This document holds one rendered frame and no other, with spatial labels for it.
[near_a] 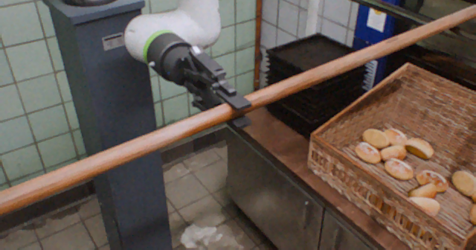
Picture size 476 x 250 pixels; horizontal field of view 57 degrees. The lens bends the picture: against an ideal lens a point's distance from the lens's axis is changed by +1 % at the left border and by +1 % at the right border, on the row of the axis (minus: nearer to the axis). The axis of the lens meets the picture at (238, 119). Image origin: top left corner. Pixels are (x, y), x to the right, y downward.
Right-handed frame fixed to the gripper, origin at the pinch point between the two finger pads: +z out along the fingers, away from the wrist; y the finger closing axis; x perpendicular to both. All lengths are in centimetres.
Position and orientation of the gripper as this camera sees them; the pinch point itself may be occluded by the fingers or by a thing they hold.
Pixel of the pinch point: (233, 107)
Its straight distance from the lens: 76.4
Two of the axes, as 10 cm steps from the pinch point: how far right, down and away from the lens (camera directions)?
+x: -8.2, 3.2, -4.7
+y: 0.0, 8.2, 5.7
